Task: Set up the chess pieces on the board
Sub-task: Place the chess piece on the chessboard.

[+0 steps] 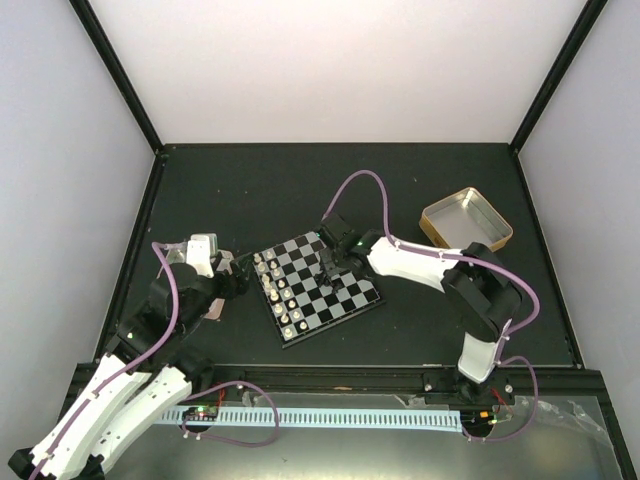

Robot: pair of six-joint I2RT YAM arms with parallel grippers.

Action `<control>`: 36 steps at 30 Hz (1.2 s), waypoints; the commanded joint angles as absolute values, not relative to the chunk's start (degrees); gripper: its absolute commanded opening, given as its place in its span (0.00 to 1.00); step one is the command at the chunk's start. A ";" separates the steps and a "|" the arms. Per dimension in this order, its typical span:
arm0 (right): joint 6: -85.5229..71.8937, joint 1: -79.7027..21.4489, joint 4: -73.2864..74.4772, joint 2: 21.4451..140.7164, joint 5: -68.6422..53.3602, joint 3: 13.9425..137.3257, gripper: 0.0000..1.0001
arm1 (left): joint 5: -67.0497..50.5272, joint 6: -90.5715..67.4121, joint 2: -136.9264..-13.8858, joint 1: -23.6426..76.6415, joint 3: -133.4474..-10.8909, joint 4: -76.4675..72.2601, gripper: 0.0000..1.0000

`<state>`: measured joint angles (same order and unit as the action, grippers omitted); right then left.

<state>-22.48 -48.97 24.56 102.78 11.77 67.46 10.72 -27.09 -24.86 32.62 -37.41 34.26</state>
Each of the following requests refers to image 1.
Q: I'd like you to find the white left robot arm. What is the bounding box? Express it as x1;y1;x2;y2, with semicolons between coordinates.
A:
8;235;253;479

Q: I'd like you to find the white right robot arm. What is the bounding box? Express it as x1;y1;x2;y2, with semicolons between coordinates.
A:
315;213;522;404

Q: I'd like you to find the black chess pieces pile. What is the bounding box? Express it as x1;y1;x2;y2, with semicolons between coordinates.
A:
314;248;344;293

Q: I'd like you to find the row of white chess pieces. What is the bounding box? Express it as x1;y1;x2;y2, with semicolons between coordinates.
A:
253;246;309;345

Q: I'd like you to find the black white chess board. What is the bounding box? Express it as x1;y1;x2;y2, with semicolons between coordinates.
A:
253;231;384;348

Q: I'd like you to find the gold metal tin tray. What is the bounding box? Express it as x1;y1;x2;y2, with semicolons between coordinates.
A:
419;187;514;252

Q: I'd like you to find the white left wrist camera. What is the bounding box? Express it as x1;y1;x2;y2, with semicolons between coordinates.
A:
186;233;218;278

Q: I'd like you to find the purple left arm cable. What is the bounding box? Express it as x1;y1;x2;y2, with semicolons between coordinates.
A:
24;241;186;480

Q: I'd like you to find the light blue cable duct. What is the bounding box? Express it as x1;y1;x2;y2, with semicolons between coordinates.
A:
155;405;462;433

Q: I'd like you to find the black mounting rail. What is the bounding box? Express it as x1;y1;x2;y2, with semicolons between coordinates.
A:
194;365;609;406

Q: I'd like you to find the black frame post left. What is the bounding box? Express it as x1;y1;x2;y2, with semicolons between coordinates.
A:
69;0;163;154

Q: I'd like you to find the black frame post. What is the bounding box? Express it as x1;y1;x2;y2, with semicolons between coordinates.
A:
509;0;608;154
69;0;163;154

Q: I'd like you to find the black frame post right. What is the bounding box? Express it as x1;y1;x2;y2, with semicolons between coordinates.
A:
509;0;608;154

